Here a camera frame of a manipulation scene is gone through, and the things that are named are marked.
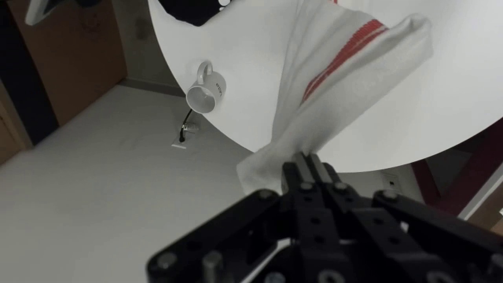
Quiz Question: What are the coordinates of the white cloth with red stripes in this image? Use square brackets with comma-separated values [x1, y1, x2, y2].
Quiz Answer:
[235, 0, 435, 193]

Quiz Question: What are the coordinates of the black cable stub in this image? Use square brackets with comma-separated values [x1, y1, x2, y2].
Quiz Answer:
[177, 108, 194, 144]

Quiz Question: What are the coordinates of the white mug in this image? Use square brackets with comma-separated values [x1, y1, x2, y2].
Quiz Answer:
[185, 59, 227, 114]

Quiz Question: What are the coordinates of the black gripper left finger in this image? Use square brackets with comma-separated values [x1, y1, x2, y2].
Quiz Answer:
[147, 154, 336, 283]

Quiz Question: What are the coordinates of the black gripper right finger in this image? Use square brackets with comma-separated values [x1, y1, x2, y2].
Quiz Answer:
[307, 154, 503, 283]

